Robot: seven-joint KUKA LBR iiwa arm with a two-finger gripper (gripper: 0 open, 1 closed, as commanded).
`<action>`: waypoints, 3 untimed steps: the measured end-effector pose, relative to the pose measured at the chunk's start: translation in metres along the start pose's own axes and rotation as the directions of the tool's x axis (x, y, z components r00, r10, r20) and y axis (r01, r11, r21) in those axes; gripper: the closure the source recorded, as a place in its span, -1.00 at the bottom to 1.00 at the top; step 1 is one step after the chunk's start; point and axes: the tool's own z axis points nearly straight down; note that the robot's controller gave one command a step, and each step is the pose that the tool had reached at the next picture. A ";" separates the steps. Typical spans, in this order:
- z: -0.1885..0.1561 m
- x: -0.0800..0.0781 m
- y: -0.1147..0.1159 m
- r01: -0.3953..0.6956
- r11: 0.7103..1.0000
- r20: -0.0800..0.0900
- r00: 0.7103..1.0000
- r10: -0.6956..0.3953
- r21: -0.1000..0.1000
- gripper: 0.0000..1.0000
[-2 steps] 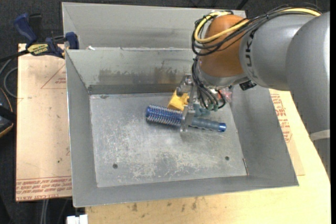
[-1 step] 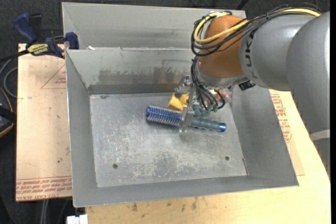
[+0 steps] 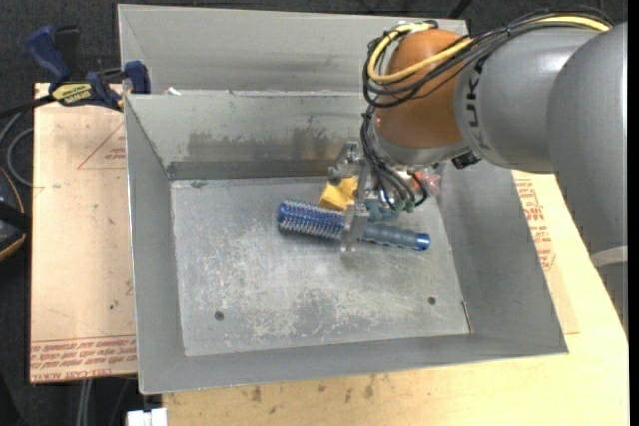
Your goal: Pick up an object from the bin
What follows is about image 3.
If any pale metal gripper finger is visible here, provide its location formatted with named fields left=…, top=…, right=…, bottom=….
left=327, top=141, right=366, bottom=182
left=340, top=203, right=372, bottom=257

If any yellow block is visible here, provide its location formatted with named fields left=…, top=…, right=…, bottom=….
left=318, top=176, right=359, bottom=212

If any blue round hair brush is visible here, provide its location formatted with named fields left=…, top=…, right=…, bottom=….
left=276, top=198, right=432, bottom=252

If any grey metal bin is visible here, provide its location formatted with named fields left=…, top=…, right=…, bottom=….
left=117, top=3, right=570, bottom=396

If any brown cardboard board, red print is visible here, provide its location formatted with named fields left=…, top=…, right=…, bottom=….
left=29, top=82, right=581, bottom=385

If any black cylinder on white bracket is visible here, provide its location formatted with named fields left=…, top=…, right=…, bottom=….
left=450, top=150, right=483, bottom=170

